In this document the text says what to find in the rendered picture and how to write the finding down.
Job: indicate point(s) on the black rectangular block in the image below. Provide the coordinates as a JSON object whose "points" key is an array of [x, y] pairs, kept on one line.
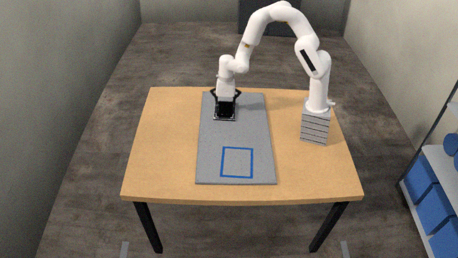
{"points": [[225, 109]]}

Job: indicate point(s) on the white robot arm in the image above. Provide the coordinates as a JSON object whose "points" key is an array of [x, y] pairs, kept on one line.
{"points": [[314, 63]]}

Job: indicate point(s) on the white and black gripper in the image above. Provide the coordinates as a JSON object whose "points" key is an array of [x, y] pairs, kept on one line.
{"points": [[225, 90]]}

